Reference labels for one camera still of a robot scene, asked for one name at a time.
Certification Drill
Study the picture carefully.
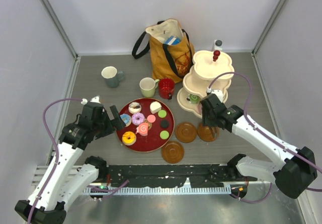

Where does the chocolate white frosted donut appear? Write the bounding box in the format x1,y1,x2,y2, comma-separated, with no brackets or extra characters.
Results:
128,102,142,114

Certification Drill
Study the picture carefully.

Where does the red ceramic mug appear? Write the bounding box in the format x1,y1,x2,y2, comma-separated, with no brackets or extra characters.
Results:
158,78,175,100

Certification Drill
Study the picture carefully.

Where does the green macaron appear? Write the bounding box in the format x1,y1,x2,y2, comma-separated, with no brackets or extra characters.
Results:
159,130,170,139
158,110,167,118

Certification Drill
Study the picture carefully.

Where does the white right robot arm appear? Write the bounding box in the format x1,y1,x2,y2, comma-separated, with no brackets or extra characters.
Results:
200,93,317,199

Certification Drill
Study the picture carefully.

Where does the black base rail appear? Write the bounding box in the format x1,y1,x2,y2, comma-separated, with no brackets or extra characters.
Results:
107,164,233,188

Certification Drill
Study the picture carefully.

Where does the blue frosted donut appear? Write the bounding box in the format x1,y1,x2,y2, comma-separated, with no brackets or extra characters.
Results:
120,113,132,127

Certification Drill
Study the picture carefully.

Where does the brown wooden saucer front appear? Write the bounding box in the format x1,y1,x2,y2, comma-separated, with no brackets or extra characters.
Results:
162,141,185,164

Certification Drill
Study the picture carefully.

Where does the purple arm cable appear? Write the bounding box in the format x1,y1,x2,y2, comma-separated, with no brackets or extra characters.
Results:
207,71,322,204
26,98,129,224

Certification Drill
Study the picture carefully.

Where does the three-tier cream cake stand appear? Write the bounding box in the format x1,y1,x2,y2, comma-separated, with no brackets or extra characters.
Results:
177,50,234,118

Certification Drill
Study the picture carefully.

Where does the round red lacquer tray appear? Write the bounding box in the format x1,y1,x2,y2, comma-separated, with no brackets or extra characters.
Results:
117,98,175,153

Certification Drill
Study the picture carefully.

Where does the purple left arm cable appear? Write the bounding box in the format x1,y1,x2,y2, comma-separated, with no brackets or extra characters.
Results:
26,98,129,224

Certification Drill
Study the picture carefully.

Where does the black sandwich cookie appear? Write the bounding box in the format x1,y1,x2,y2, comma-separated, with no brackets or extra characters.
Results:
160,120,169,129

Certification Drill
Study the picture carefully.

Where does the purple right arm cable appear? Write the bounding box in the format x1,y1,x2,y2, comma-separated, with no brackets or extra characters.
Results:
207,71,322,204

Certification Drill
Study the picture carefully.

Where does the light green ceramic mug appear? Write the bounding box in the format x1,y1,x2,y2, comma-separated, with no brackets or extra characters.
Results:
139,78,159,98

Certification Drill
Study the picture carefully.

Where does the green swirl roll cake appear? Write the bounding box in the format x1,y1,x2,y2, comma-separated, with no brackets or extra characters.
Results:
189,94,200,105

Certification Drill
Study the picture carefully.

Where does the brown wooden saucer left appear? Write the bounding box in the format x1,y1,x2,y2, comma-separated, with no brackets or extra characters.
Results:
175,122,197,143

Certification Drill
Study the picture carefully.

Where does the blue white box in bag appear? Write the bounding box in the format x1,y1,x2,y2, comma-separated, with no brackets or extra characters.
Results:
165,36,181,45

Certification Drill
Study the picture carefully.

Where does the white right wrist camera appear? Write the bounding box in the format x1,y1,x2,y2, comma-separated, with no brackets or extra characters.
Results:
211,89,224,102

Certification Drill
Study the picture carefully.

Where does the white bottle grey cap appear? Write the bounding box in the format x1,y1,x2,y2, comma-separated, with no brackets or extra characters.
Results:
213,40,222,51

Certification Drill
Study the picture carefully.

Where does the yellow canvas tote bag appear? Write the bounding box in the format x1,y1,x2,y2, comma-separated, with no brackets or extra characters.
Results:
131,19,195,83

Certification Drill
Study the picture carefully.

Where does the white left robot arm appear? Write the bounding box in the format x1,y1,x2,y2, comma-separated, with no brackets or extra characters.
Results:
15,100,125,223

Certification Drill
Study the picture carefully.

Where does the grey-green ceramic mug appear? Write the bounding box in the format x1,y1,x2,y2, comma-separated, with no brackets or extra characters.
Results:
101,66,125,88

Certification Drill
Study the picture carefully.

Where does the white cake slice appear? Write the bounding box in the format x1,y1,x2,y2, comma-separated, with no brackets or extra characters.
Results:
149,101,162,114

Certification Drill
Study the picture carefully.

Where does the brown wooden saucer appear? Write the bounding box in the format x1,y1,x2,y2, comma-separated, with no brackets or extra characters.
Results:
197,122,219,142
162,141,185,164
175,122,197,143

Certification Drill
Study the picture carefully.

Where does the green macaron upper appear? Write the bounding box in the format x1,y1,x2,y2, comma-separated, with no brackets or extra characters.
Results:
158,110,167,118

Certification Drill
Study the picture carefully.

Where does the green macaron lower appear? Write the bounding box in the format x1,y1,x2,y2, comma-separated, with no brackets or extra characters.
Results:
159,130,170,139

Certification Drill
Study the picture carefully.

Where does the pink sandwich cookie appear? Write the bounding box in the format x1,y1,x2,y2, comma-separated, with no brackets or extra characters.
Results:
146,114,156,123

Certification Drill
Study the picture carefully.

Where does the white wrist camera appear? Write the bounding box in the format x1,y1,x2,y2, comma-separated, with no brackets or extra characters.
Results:
90,96,101,104
211,89,224,102

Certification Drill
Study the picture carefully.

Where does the pink swirl roll cake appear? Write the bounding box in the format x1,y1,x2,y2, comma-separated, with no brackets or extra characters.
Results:
136,122,149,136

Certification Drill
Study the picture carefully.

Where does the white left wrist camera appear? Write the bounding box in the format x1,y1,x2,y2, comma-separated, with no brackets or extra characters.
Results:
90,96,101,104

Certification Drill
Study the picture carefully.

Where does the brown wooden saucer right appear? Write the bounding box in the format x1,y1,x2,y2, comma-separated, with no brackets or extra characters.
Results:
197,122,219,142

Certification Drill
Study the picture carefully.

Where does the purple sprinkled donut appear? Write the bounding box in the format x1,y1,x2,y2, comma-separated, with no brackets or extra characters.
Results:
131,112,145,126

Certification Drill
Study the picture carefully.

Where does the yellow frosted donut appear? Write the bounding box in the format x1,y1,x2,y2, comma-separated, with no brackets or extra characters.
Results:
122,131,136,146

